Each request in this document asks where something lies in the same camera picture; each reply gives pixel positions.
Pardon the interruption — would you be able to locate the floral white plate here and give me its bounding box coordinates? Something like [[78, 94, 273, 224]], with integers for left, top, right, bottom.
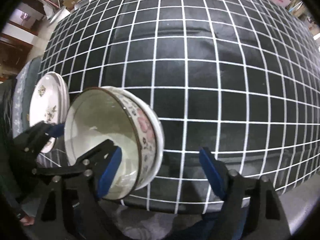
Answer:
[[28, 74, 67, 155]]

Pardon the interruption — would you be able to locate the pink petal white plate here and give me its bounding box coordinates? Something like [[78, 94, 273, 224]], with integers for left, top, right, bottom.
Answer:
[[48, 72, 70, 123]]

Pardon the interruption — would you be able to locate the green floral bowl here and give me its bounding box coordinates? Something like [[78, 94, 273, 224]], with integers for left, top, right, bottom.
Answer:
[[63, 87, 157, 201]]

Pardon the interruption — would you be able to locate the white bowl red pattern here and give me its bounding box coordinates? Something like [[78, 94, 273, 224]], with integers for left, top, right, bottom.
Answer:
[[107, 87, 164, 190]]

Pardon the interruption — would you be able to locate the black garment on chair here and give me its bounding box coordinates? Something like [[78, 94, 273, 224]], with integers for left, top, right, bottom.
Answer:
[[1, 78, 16, 159]]

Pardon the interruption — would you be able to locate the grey embroidered chair cover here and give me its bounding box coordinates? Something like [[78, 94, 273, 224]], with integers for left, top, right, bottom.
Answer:
[[11, 56, 41, 138]]

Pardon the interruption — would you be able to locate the white grey bucket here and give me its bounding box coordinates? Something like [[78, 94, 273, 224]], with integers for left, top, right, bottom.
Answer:
[[48, 6, 71, 26]]

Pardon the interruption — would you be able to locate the black white checked tablecloth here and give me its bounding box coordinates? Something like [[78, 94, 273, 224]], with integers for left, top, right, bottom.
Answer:
[[38, 0, 319, 213]]

